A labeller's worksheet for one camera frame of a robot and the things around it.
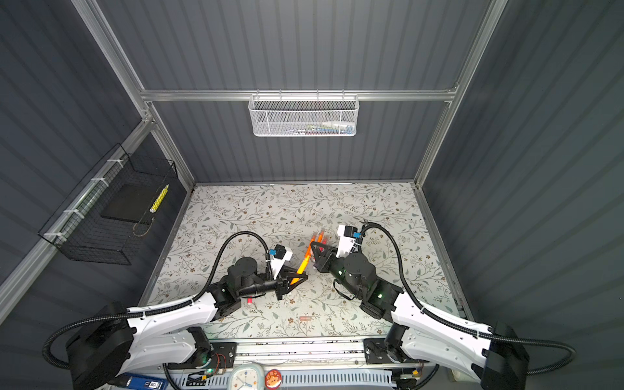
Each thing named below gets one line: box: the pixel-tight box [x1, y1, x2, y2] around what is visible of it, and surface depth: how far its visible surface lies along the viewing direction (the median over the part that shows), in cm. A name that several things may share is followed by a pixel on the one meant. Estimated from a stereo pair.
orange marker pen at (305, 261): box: [296, 245, 312, 275], surface depth 72 cm
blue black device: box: [117, 372, 169, 390], surface depth 68 cm
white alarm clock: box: [227, 363, 265, 390], surface depth 69 cm
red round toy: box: [264, 368, 282, 390], surface depth 71 cm
